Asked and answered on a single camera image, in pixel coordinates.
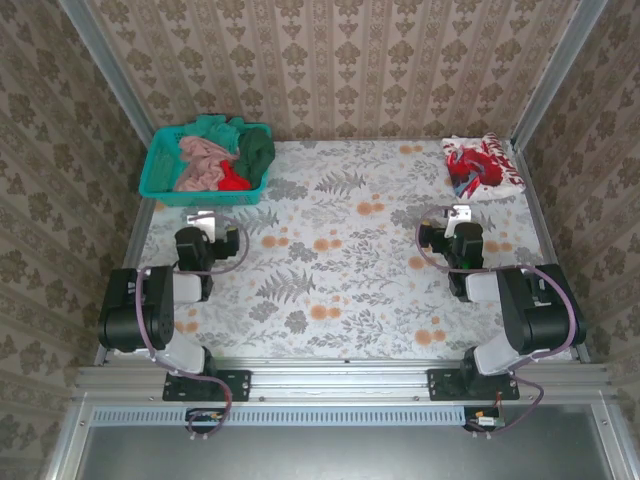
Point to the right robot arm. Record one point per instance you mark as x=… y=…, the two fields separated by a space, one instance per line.
x=540 y=325

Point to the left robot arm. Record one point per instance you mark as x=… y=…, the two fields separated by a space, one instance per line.
x=130 y=320

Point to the folded white red print t-shirt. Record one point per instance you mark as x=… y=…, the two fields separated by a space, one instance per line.
x=480 y=170

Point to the pink t-shirt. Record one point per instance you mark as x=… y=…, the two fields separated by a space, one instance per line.
x=200 y=165

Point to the teal plastic laundry basket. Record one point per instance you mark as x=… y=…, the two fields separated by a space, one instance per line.
x=160 y=165

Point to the dark green t-shirt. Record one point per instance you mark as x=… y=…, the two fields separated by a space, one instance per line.
x=257 y=155

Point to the floral table cloth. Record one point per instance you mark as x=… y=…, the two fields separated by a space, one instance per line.
x=350 y=275

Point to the small circuit board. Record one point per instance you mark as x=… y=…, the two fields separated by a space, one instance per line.
x=205 y=417
x=485 y=420

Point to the grey metal panel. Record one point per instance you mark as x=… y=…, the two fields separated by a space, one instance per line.
x=350 y=455

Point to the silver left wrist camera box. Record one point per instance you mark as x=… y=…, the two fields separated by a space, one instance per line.
x=200 y=218

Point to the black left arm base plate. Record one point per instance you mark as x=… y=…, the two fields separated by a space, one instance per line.
x=235 y=385

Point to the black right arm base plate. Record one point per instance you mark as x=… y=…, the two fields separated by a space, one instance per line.
x=442 y=385

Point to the aluminium mounting rail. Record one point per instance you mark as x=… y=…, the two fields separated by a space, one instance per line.
x=340 y=382

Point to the aluminium corner post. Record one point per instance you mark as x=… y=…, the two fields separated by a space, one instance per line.
x=107 y=70
x=555 y=75

